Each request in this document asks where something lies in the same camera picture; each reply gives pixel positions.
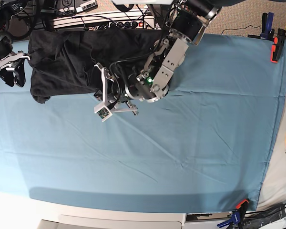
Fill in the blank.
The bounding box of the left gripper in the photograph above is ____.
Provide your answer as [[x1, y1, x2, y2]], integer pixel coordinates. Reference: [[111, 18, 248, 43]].
[[94, 62, 138, 115]]

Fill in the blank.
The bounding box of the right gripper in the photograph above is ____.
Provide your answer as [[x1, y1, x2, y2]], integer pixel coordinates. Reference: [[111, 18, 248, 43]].
[[0, 35, 31, 87]]

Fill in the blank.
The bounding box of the black T-shirt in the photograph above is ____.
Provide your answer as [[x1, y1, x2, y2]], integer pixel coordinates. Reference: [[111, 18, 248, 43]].
[[28, 27, 162, 104]]

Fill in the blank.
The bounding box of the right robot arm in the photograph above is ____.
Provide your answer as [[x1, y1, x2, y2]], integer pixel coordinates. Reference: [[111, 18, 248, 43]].
[[0, 0, 30, 87]]

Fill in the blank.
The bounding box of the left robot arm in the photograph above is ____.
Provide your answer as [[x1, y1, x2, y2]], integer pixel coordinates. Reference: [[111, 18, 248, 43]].
[[94, 0, 222, 121]]

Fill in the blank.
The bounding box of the white power strip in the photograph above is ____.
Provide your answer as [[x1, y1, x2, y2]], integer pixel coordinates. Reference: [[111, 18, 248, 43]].
[[89, 19, 155, 31]]

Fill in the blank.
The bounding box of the blue table cloth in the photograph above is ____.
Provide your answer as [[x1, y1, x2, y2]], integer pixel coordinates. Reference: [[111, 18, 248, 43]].
[[0, 34, 286, 213]]

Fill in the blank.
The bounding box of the white box bottom edge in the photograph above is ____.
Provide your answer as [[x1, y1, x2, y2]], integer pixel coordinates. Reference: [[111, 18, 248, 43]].
[[37, 215, 183, 229]]

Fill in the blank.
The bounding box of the blue black clamp top right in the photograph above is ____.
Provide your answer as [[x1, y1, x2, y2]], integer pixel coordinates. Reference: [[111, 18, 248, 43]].
[[260, 12, 275, 41]]

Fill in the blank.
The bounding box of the orange black clamp top right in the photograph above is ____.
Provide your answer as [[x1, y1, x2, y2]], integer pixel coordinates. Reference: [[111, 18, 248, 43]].
[[270, 29, 286, 63]]

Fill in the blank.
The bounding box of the orange blue clamp bottom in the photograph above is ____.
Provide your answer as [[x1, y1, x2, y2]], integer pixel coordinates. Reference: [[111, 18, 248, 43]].
[[217, 198, 250, 229]]

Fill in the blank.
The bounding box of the black bag bottom right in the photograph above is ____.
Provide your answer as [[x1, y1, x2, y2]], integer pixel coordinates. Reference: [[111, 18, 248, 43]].
[[237, 204, 286, 229]]

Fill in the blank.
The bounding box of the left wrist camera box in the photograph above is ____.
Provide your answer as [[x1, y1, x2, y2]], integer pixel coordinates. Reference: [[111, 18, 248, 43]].
[[94, 102, 112, 122]]

